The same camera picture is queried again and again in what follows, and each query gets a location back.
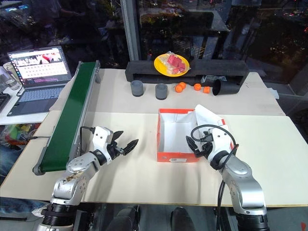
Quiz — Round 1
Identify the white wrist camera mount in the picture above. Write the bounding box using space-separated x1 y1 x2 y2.
206 125 234 162
92 126 114 155

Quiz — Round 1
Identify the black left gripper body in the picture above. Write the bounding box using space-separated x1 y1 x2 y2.
106 136 126 161

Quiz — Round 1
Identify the yellow plate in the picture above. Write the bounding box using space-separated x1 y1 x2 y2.
154 53 191 77

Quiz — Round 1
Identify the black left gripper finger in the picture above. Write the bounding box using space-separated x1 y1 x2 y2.
112 131 124 143
122 139 140 156

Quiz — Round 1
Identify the grey open laptop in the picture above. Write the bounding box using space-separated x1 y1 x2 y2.
6 45 73 117

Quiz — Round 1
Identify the orange white cardboard box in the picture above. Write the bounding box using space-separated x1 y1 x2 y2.
156 104 228 163

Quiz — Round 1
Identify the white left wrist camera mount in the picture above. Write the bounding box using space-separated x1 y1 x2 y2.
92 126 114 155

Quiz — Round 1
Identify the clear plastic bag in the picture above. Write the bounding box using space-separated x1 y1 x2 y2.
200 75 227 88

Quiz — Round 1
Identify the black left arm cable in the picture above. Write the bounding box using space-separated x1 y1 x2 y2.
79 126 96 145

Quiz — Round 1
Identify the clear plastic jar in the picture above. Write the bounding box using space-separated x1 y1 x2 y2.
0 62 22 91

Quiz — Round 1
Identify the pile of colourful items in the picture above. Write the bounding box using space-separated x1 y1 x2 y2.
4 123 42 146

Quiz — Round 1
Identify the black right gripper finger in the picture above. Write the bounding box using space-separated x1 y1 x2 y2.
185 135 200 153

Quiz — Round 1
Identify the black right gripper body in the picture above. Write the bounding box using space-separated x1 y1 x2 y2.
194 141 214 159

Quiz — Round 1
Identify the bag of red blocks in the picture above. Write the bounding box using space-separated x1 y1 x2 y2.
159 51 190 74

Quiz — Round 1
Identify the grey cylindrical cup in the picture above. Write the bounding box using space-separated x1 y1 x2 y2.
155 83 168 101
130 80 144 98

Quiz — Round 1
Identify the small white paper tag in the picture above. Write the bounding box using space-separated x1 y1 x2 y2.
269 87 280 100

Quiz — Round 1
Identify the green conveyor belt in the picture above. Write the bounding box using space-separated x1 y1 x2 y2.
32 60 102 176

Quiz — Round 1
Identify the grey metal window post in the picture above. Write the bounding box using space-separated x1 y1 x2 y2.
119 0 141 62

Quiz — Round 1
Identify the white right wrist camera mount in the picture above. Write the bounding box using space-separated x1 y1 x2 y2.
206 125 234 162

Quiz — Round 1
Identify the black laptop cable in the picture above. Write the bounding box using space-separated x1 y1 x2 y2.
15 81 26 97

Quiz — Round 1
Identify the black keyboard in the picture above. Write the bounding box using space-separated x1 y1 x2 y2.
0 92 12 113

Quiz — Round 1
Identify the long black foam block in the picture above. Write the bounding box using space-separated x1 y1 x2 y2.
125 60 250 85

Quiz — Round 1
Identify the black cylindrical cup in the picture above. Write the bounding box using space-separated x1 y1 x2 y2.
211 79 240 97

